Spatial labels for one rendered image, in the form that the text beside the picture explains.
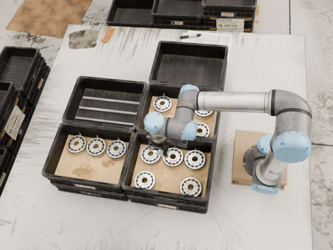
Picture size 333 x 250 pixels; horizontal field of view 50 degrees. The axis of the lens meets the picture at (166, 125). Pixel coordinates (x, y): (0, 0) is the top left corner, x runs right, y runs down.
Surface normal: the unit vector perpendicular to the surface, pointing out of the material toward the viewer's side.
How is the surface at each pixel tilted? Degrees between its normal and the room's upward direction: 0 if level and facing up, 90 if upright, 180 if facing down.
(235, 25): 89
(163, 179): 0
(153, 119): 8
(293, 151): 86
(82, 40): 1
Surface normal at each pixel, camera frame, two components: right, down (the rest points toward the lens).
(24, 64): -0.10, -0.49
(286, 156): -0.22, 0.81
